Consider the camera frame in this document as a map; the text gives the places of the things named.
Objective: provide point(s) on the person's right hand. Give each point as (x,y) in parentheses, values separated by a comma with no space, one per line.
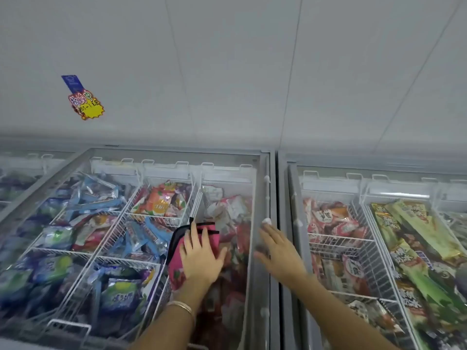
(282,256)

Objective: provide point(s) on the person's left hand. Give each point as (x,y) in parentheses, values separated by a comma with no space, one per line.
(199,262)

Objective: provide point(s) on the person's left thumb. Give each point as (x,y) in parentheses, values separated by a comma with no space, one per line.
(221,256)

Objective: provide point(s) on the person's right thumb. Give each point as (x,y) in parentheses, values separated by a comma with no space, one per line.
(262,256)

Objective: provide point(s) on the person's left little finger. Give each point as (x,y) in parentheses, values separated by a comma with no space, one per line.
(187,241)

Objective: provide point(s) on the person's right middle finger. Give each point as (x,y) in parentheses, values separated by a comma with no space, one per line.
(273,232)

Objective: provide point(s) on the person's left middle finger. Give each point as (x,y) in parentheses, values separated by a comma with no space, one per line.
(205,237)

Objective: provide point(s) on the pink bag with black trim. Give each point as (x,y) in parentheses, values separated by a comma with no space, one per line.
(175,258)

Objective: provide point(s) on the person's left forearm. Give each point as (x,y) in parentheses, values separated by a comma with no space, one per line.
(171,324)

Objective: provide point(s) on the person's right forearm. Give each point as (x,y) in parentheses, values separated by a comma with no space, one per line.
(335,317)

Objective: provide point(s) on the grey chest freezer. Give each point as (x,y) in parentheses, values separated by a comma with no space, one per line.
(272,251)
(292,200)

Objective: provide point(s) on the pile of white pink packets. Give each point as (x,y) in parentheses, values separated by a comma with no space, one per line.
(228,209)

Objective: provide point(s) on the sliding glass freezer lid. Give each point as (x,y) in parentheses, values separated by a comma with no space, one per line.
(255,200)

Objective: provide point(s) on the pile of dark red packets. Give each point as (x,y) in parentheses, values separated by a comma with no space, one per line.
(233,298)

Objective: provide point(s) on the pile of blue white packets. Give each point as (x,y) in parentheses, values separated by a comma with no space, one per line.
(140,238)

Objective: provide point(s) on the pile of orange ice packets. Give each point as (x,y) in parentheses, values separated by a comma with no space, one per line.
(160,200)

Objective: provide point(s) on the pile of red white packets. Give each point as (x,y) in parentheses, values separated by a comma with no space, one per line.
(332,218)

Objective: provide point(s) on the pile of brown white packets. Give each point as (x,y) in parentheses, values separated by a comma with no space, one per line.
(343,273)

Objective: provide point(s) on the pile of green blue packets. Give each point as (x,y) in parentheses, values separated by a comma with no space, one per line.
(120,293)

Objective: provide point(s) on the pile of red pink packets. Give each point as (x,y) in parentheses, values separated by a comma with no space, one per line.
(91,233)

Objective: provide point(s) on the pile of light blue packets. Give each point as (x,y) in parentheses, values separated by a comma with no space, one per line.
(96,195)

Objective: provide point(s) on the pile of grey white packets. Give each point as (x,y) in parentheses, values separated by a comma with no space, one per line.
(375,317)

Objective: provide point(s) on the pile of purple green packets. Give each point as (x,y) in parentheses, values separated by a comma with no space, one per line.
(43,273)

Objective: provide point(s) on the pile of long green packets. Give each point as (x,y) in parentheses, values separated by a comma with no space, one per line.
(419,258)

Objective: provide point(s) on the yellow red starburst price sign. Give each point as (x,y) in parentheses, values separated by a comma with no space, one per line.
(87,105)

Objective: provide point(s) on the blue hanging tag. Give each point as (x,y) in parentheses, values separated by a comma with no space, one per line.
(72,83)

